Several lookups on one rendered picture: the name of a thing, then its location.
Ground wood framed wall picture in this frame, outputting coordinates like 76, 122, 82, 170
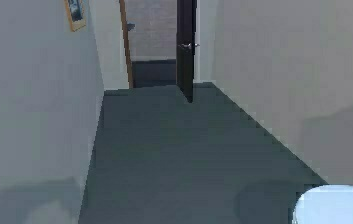
63, 0, 89, 33

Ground silver door handle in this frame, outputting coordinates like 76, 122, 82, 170
178, 42, 200, 51

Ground dark brown room door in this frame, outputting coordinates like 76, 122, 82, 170
176, 0, 198, 104

